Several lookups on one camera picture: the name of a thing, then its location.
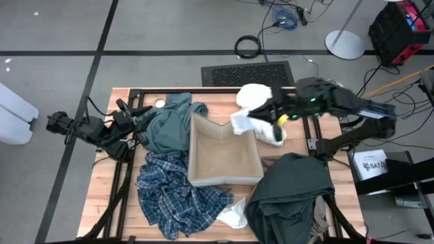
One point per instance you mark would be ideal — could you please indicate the beige fabric storage box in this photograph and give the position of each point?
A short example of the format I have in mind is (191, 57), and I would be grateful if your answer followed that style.
(220, 152)

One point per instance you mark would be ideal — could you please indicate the blue plaid shirt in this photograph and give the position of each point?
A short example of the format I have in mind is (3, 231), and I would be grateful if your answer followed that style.
(169, 196)

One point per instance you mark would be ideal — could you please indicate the red and black case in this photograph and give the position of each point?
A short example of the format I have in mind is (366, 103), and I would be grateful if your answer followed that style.
(393, 34)

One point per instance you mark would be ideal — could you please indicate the dark green garment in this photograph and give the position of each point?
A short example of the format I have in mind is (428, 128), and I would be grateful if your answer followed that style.
(291, 189)

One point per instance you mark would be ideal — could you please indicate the small round tape roll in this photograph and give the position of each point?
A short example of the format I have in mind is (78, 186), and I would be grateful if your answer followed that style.
(159, 103)

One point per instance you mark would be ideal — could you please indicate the beige garment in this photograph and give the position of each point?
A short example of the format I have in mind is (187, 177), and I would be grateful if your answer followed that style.
(320, 217)

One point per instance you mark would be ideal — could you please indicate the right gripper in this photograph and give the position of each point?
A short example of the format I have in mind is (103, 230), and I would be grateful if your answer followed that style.
(285, 101)

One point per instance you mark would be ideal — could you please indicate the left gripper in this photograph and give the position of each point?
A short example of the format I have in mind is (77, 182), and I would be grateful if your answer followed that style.
(125, 123)

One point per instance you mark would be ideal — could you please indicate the white moulded object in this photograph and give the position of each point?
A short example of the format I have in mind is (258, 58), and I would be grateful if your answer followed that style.
(13, 115)

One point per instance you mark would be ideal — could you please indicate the white printed box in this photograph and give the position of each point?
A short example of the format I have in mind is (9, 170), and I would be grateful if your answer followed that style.
(371, 162)

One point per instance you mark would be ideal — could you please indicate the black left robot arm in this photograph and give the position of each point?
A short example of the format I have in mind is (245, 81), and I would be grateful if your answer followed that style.
(91, 132)

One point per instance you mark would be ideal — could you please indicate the teal shirt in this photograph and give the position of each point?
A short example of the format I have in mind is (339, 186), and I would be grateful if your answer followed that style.
(169, 125)

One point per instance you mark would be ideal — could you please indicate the white fluffy garment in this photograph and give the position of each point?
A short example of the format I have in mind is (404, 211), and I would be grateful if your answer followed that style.
(252, 96)

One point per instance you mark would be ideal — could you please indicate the small white cloth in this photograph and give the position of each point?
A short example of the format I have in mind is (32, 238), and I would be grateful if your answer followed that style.
(235, 217)

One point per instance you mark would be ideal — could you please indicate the black side shelf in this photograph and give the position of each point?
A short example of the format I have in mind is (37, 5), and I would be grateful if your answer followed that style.
(403, 176)

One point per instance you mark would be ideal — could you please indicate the grey round-base lamp stand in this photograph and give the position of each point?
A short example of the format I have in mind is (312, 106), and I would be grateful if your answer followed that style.
(346, 45)

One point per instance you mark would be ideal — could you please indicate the black power strip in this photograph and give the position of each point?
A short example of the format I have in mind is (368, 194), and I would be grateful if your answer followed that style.
(302, 16)

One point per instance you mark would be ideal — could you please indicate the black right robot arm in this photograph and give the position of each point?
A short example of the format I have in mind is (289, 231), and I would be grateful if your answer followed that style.
(356, 135)

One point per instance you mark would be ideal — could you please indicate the yellow rod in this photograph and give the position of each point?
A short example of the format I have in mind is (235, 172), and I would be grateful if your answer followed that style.
(396, 81)

